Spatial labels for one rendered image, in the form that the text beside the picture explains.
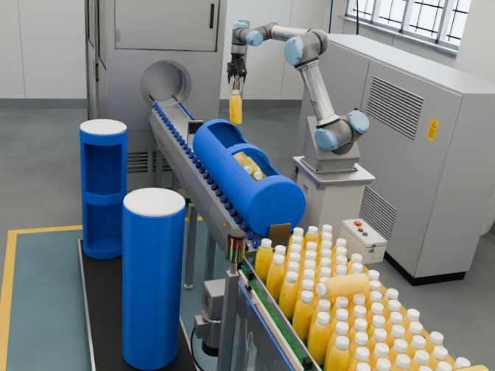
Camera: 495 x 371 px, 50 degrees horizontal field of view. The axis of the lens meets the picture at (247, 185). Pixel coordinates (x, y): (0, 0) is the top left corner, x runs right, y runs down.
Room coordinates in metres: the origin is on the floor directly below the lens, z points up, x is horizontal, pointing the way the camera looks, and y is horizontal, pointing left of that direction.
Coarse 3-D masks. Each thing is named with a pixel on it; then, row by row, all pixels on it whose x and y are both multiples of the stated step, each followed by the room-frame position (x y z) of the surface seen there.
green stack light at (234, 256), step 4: (228, 248) 1.54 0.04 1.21; (244, 248) 1.55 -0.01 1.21; (228, 252) 1.54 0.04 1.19; (232, 252) 1.53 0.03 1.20; (236, 252) 1.53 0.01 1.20; (240, 252) 1.54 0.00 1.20; (244, 252) 1.56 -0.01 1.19; (228, 256) 1.54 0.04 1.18; (232, 256) 1.53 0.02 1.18; (236, 256) 1.53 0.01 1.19; (240, 256) 1.54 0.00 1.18; (228, 260) 1.54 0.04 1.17; (232, 260) 1.53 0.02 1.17; (236, 260) 1.53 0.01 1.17; (240, 260) 1.54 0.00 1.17
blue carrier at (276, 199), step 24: (216, 120) 2.86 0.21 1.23; (192, 144) 2.83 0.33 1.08; (216, 144) 2.59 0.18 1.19; (240, 144) 2.51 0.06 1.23; (216, 168) 2.45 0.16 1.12; (240, 168) 2.28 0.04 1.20; (264, 168) 2.58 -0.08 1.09; (240, 192) 2.15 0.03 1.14; (264, 192) 2.07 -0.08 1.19; (288, 192) 2.11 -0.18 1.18; (264, 216) 2.07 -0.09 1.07; (288, 216) 2.12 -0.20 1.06
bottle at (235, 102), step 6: (234, 96) 2.80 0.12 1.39; (240, 96) 2.83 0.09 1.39; (234, 102) 2.79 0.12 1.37; (240, 102) 2.80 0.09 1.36; (234, 108) 2.79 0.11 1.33; (240, 108) 2.80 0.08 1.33; (234, 114) 2.79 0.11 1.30; (240, 114) 2.80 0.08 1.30; (234, 120) 2.79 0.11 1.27; (240, 120) 2.80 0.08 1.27
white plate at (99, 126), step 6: (96, 120) 3.22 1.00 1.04; (102, 120) 3.23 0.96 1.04; (108, 120) 3.24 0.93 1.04; (84, 126) 3.08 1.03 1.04; (90, 126) 3.09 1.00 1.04; (96, 126) 3.10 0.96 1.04; (102, 126) 3.12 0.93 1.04; (108, 126) 3.13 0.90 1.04; (114, 126) 3.14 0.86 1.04; (120, 126) 3.15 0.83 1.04; (90, 132) 2.99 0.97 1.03; (96, 132) 2.99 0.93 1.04; (102, 132) 3.00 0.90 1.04; (108, 132) 3.01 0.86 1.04; (114, 132) 3.02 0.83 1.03; (120, 132) 3.05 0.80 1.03
